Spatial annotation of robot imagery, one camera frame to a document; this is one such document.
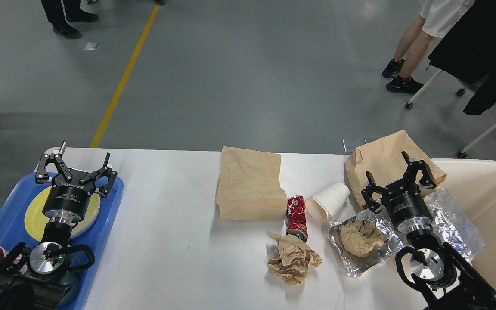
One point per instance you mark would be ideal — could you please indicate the dark teal mug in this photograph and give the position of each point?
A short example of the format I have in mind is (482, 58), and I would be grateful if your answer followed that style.
(72, 281)

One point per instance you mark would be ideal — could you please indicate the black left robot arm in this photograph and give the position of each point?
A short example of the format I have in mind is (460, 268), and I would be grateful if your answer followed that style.
(33, 278)

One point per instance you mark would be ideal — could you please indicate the crumpled aluminium foil sheet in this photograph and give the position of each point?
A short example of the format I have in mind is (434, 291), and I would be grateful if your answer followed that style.
(451, 224)

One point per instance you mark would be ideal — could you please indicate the blue plastic tray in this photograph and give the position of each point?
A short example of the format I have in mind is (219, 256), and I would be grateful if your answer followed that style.
(12, 229)

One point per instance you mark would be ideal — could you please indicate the yellow plastic plate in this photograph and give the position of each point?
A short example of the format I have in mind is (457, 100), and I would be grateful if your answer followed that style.
(35, 221)

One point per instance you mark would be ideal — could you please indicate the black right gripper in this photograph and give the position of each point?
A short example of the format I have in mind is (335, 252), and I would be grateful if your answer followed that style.
(403, 198)

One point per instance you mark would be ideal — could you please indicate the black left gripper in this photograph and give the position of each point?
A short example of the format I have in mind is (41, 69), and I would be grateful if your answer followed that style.
(68, 200)

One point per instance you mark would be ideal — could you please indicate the person in white shorts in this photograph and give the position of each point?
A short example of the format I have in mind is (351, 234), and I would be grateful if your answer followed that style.
(435, 20)

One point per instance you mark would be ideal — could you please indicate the crushed red soda can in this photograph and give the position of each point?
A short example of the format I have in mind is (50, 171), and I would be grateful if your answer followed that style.
(296, 217)

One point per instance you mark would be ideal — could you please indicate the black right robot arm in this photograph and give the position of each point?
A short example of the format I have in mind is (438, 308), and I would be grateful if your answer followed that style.
(433, 268)

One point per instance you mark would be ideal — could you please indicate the aluminium foil tray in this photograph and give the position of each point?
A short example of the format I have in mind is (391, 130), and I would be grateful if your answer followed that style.
(354, 265)

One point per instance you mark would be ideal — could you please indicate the crumpled brown paper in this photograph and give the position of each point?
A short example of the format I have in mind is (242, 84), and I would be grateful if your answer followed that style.
(292, 259)

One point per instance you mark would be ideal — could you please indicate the brown paper bag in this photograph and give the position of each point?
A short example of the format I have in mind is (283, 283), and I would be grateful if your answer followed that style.
(384, 160)
(249, 186)

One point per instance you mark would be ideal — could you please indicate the clear plastic piece on floor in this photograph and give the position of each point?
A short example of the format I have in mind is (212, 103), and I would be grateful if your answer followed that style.
(350, 145)

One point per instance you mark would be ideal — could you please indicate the crumpled paper ball in foil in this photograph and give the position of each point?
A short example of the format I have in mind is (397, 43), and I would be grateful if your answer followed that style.
(360, 238)

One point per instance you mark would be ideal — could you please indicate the pink round plate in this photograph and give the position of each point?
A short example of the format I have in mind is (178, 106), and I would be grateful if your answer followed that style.
(89, 218)

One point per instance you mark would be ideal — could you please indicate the black jacket on chair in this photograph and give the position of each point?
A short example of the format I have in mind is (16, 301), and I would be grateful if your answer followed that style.
(468, 52)

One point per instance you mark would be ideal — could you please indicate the walking person's legs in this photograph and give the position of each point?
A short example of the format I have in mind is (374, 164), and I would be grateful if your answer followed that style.
(60, 12)

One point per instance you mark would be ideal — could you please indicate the white paper cup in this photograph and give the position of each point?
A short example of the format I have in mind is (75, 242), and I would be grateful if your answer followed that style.
(324, 205)

